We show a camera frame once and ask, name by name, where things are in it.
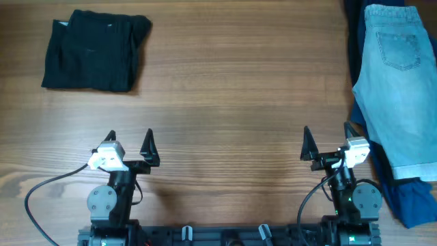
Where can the dark blue garment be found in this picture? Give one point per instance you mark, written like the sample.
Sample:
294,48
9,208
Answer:
411,203

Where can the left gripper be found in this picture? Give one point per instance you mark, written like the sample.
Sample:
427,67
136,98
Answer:
135,165

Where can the light blue denim shorts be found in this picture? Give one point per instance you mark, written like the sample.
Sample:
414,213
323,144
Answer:
396,90

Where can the folded black garment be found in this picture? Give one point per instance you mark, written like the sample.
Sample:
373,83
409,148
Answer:
95,51

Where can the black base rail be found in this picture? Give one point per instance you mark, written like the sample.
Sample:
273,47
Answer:
253,235

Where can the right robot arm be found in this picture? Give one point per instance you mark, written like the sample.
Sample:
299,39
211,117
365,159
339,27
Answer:
356,202

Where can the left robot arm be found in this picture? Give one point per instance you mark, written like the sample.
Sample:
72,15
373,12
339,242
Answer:
110,205

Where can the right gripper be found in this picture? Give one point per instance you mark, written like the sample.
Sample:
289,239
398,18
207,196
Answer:
328,160

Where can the black garment under pile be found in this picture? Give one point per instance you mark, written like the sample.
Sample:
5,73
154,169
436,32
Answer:
354,10

